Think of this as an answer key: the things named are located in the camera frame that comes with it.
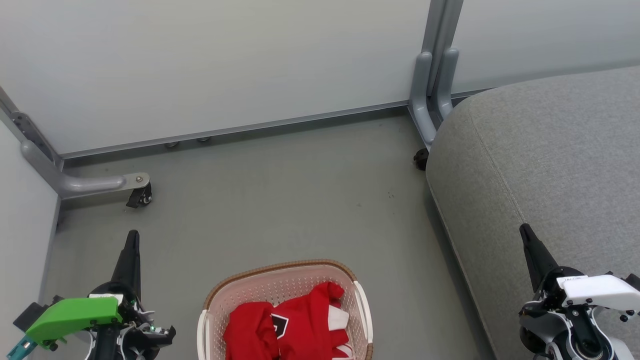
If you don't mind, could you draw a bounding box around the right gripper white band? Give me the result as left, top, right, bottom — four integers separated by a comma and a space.
519, 223, 640, 319

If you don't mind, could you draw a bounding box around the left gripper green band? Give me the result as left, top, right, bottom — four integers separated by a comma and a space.
25, 230, 176, 360

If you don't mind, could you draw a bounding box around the red garment with white stripes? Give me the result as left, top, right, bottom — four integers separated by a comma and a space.
270, 281, 354, 360

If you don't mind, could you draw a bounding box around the grey fabric sofa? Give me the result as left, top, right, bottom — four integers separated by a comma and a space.
425, 65, 640, 360

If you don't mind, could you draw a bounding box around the pink perforated plastic laundry basket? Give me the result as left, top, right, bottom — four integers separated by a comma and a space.
197, 259, 375, 360

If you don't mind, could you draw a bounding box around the grey partition post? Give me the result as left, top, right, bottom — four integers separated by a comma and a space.
0, 86, 64, 171
424, 0, 464, 96

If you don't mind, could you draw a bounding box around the grey partition bottom rail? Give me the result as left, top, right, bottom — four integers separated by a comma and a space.
59, 100, 412, 162

